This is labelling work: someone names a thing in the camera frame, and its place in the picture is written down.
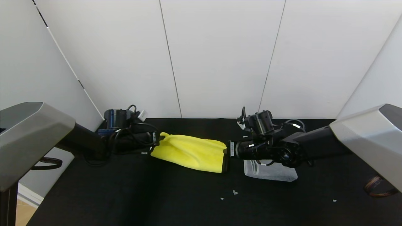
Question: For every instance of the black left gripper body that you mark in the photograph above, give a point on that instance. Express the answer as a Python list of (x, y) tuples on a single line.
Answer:
[(154, 137)]

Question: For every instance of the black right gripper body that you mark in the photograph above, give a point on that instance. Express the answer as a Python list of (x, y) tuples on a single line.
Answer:
[(231, 149)]

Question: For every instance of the yellow towel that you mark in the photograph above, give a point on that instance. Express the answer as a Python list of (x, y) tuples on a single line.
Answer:
[(188, 150)]

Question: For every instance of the grey towel with orange marks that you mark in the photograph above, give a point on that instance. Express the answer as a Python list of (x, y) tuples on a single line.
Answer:
[(273, 172)]

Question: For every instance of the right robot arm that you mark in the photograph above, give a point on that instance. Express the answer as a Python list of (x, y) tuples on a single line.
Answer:
[(345, 138)]

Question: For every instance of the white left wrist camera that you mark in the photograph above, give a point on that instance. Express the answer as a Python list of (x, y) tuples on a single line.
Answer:
[(142, 115)]

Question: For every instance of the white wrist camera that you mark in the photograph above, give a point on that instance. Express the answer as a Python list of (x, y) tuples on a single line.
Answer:
[(242, 125), (142, 115)]

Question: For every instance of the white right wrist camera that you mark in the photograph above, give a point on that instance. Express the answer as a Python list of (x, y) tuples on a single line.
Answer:
[(242, 125)]

